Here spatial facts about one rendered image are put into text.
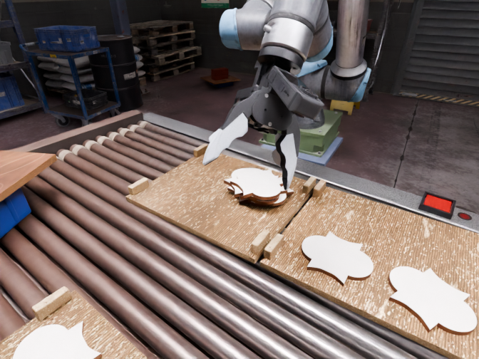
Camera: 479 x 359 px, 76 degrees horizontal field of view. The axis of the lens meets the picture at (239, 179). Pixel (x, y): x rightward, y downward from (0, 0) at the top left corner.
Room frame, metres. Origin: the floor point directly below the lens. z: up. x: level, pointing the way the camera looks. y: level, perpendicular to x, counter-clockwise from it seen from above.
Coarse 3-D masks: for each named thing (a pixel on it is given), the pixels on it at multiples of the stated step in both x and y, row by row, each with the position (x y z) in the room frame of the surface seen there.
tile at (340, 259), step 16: (304, 240) 0.50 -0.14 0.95; (320, 240) 0.50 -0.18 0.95; (336, 240) 0.50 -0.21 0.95; (304, 256) 0.46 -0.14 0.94; (320, 256) 0.45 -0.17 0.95; (336, 256) 0.45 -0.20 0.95; (352, 256) 0.45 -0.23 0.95; (368, 256) 0.45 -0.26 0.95; (336, 272) 0.41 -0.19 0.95; (352, 272) 0.41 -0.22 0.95; (368, 272) 0.41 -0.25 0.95
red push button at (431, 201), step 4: (428, 196) 0.69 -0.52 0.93; (432, 196) 0.69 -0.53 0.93; (428, 200) 0.67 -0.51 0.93; (432, 200) 0.67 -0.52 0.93; (436, 200) 0.67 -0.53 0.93; (440, 200) 0.67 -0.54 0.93; (444, 200) 0.67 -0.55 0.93; (428, 204) 0.65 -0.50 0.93; (432, 204) 0.65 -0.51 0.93; (436, 204) 0.65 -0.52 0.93; (440, 204) 0.65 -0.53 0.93; (444, 204) 0.65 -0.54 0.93; (448, 204) 0.65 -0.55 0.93; (436, 208) 0.64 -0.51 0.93; (440, 208) 0.64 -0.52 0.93; (444, 208) 0.64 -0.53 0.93; (448, 208) 0.64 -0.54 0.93
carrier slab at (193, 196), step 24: (192, 168) 0.83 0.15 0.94; (216, 168) 0.83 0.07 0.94; (240, 168) 0.83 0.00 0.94; (264, 168) 0.83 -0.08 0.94; (144, 192) 0.70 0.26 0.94; (168, 192) 0.70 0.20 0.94; (192, 192) 0.70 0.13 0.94; (216, 192) 0.70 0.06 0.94; (312, 192) 0.72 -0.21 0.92; (168, 216) 0.60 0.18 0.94; (192, 216) 0.60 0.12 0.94; (216, 216) 0.60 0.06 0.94; (240, 216) 0.60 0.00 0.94; (264, 216) 0.60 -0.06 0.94; (288, 216) 0.60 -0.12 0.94; (216, 240) 0.51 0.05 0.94; (240, 240) 0.51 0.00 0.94
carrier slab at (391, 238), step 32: (320, 224) 0.56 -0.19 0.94; (352, 224) 0.56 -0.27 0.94; (384, 224) 0.56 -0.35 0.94; (416, 224) 0.56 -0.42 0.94; (448, 224) 0.56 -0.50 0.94; (288, 256) 0.46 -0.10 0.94; (384, 256) 0.46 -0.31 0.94; (416, 256) 0.46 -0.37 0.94; (448, 256) 0.46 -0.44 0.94; (320, 288) 0.38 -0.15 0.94; (352, 288) 0.38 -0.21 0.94; (384, 288) 0.38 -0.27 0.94; (384, 320) 0.32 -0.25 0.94; (416, 320) 0.32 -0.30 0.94; (448, 352) 0.26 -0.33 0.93
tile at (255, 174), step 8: (248, 168) 0.74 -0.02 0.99; (256, 168) 0.74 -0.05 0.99; (240, 176) 0.70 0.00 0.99; (248, 176) 0.70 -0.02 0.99; (256, 176) 0.70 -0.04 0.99; (264, 176) 0.70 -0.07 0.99; (272, 176) 0.70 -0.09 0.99; (232, 184) 0.67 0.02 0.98; (240, 184) 0.65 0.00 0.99; (248, 184) 0.65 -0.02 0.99; (256, 184) 0.65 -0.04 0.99; (264, 184) 0.65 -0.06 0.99; (272, 184) 0.65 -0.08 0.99; (280, 184) 0.66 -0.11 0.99; (248, 192) 0.62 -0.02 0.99; (256, 192) 0.62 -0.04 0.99; (264, 192) 0.62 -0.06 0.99; (272, 192) 0.62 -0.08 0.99; (280, 192) 0.63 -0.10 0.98
